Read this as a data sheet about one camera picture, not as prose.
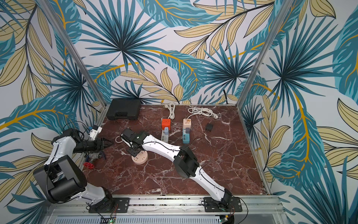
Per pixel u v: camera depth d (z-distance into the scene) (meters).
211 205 0.73
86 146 0.69
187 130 0.99
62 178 0.45
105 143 0.74
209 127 1.03
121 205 0.74
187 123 0.97
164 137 0.97
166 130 0.96
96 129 0.76
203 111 1.13
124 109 1.13
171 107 1.17
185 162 0.56
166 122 1.10
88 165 0.84
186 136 0.97
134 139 0.66
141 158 0.88
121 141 0.97
